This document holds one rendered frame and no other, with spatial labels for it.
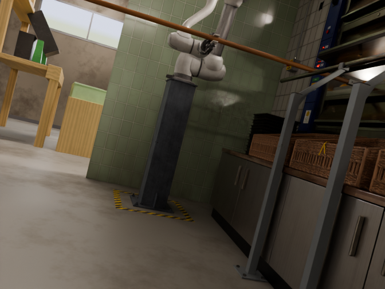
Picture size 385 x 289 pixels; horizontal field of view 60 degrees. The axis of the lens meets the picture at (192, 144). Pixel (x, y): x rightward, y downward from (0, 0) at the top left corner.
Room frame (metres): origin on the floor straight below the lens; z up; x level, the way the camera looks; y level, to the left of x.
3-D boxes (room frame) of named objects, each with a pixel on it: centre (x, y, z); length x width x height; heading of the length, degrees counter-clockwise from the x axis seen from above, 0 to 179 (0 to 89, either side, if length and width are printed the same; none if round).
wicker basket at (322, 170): (1.55, -0.81, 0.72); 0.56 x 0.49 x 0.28; 11
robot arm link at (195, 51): (2.31, 0.11, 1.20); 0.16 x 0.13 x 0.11; 12
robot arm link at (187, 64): (2.67, 0.19, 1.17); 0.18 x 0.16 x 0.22; 102
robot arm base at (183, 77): (2.66, 0.22, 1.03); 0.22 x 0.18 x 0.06; 106
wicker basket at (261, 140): (2.14, -0.68, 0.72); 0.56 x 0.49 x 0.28; 10
